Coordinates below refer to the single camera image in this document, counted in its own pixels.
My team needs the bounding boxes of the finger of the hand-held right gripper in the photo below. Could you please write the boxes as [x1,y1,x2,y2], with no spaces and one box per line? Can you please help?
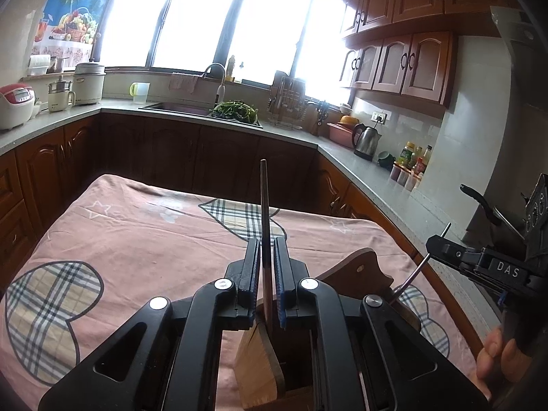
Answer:
[425,234,484,269]

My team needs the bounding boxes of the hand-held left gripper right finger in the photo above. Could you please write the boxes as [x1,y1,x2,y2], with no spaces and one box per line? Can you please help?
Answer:
[274,236,491,411]

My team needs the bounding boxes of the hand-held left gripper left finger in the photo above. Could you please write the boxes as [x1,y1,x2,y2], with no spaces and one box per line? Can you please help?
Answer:
[38,237,263,411]

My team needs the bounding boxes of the brown wooden chopstick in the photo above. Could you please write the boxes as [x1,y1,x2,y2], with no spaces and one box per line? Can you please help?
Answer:
[261,160,275,335]

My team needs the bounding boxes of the wooden utensil holder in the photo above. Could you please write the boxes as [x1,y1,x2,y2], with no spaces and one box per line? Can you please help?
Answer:
[233,248,423,411]

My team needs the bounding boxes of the person's right hand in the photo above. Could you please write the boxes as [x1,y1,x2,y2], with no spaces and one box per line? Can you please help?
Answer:
[475,324,534,400]

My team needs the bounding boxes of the green bottle with yellow cap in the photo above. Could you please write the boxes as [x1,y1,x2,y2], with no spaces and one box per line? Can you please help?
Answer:
[398,141,416,168]

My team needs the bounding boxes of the pink plaid-heart tablecloth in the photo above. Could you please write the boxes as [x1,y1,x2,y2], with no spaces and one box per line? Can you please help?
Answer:
[0,174,491,411]

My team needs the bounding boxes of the steel electric kettle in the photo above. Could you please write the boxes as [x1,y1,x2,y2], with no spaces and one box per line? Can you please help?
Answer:
[351,123,383,162]

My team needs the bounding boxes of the wooden base cabinets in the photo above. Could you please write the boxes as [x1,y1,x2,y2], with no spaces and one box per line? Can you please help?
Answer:
[0,109,485,354]

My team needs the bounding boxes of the pink plastic basin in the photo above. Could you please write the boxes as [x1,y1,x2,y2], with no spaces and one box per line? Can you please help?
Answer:
[327,122,359,142]

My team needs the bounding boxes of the green leafy vegetables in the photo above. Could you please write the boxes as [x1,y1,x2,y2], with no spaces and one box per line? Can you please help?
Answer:
[210,100,260,124]

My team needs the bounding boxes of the dark utensil crock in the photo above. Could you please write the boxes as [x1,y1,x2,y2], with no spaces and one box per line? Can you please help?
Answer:
[314,100,331,136]

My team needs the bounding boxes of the knife and board rack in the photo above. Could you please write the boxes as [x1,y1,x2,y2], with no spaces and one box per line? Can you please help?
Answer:
[267,70,307,130]

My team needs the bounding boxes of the steel kitchen sink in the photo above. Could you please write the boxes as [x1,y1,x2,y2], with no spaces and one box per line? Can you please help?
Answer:
[139,101,264,130]

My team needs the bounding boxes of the chrome kitchen faucet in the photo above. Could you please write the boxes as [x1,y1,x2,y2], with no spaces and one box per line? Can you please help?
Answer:
[201,63,228,112]

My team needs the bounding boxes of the pink dish cloth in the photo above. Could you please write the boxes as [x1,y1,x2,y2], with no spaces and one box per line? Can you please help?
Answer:
[169,73,200,93]

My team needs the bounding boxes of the steel range hood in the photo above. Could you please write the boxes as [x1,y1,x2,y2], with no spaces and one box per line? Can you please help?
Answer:
[490,5,548,95]

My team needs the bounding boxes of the large white rice cooker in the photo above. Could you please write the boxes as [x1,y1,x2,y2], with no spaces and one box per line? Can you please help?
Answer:
[73,62,107,106]

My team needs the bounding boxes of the large kitchen window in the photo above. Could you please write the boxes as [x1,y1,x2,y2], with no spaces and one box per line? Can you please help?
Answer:
[96,0,357,102]

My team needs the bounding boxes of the small cream electric pot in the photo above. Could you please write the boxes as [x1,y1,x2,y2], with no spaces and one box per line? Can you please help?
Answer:
[46,75,77,113]

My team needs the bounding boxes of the red and white rice cooker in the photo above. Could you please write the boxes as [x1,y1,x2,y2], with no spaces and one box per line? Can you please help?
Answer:
[0,83,36,132]

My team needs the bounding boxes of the black-handled wok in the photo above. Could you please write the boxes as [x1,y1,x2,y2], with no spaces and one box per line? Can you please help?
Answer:
[460,184,527,241]

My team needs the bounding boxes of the arched-door wooden wall cabinets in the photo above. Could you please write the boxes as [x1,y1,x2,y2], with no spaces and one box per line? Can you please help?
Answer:
[340,31,455,109]

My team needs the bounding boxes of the clear pitcher with green handle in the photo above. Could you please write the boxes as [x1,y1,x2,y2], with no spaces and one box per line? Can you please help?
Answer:
[129,82,151,104]

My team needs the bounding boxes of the fruit and palm wall poster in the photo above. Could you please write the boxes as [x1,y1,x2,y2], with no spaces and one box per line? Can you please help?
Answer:
[32,0,119,59]

